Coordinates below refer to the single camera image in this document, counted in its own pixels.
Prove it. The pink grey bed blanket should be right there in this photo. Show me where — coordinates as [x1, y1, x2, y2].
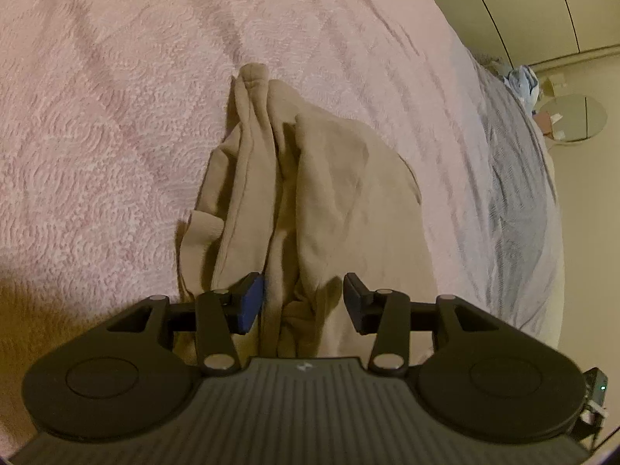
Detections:
[1, 0, 564, 455]

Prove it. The beige knit garment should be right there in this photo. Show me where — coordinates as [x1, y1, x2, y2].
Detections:
[179, 63, 437, 359]

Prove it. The round mirror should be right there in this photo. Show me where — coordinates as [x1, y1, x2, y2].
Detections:
[540, 93, 607, 144]

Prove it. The light blue cloth pile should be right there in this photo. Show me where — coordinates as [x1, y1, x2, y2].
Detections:
[503, 65, 540, 111]

